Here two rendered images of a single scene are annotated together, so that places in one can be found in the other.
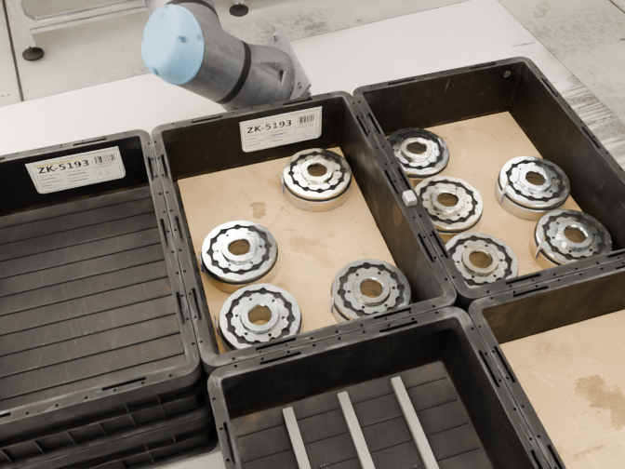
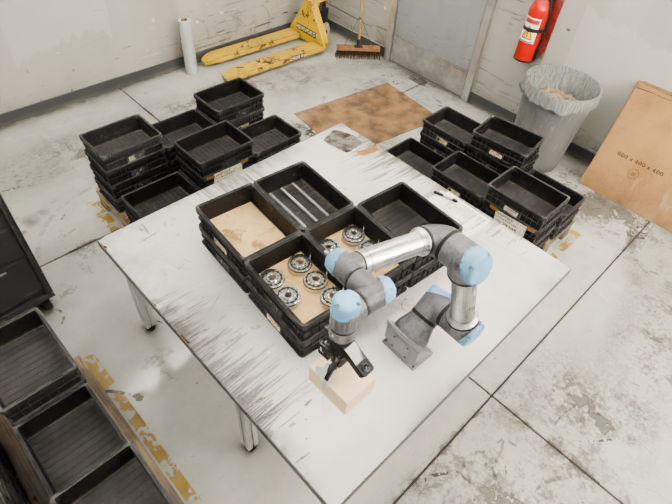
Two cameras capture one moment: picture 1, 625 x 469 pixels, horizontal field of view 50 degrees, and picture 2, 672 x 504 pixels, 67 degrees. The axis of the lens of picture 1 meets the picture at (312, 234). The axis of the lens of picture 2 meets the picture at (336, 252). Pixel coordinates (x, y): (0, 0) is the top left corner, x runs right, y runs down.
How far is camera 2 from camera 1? 2.19 m
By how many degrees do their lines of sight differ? 80
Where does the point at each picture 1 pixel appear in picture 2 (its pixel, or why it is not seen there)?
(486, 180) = (304, 302)
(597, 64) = not seen: outside the picture
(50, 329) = (405, 225)
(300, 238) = not seen: hidden behind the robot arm
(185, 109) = (446, 345)
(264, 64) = (409, 317)
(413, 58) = (361, 420)
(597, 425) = (260, 239)
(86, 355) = (391, 222)
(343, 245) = not seen: hidden behind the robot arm
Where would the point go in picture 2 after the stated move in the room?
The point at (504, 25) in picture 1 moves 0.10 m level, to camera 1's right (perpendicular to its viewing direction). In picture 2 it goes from (317, 474) to (289, 485)
